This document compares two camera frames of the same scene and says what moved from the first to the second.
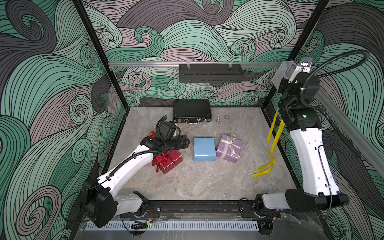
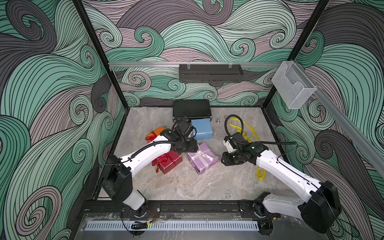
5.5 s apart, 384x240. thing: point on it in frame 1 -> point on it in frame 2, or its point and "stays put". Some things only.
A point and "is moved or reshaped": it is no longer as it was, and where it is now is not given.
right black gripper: (281, 93) -> (226, 161)
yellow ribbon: (267, 167) -> (251, 136)
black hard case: (192, 111) stays put
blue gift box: (204, 149) -> (204, 129)
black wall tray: (210, 73) stays put
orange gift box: (153, 133) stays put
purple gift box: (229, 148) is moved or reshaped
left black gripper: (184, 144) -> (192, 148)
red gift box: (165, 163) stays put
